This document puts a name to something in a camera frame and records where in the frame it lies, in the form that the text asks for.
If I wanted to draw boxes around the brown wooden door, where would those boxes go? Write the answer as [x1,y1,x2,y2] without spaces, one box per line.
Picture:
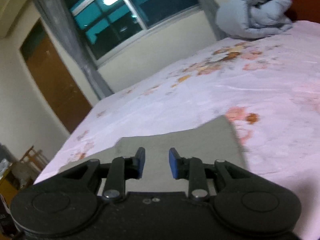
[19,17,93,134]

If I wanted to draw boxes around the grey curtain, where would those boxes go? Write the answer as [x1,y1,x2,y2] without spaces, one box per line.
[31,0,114,101]
[181,0,227,41]

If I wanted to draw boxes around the grey pants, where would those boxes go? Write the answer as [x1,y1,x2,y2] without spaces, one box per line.
[59,115,248,198]

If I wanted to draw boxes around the bed with pink floral sheet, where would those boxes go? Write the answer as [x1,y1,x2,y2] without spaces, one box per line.
[32,20,320,240]

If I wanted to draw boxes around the wooden chair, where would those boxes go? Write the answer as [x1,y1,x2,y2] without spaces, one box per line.
[19,145,48,179]

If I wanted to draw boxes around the white framed window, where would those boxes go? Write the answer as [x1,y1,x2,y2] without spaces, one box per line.
[62,0,203,66]

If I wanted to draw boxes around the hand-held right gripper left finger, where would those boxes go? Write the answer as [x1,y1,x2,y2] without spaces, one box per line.
[60,147,146,203]

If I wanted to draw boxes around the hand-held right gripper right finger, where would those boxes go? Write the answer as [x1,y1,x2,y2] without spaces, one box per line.
[168,147,254,202]

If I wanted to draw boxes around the light blue rolled quilt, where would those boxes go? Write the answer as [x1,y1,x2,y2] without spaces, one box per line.
[215,0,293,40]

